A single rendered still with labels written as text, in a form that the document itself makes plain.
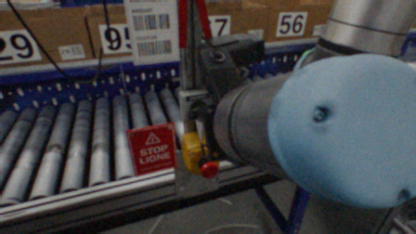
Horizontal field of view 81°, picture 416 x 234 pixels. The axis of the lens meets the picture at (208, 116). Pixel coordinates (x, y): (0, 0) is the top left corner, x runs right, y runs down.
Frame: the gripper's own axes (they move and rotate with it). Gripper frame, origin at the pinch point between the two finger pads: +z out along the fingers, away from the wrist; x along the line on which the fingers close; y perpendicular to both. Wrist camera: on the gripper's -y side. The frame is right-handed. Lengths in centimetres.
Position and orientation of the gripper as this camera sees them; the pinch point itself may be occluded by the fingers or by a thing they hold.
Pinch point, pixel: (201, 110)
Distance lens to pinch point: 48.2
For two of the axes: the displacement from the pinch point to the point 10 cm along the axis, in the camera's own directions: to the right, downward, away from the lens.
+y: 1.7, 9.9, 0.5
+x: 9.4, -1.7, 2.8
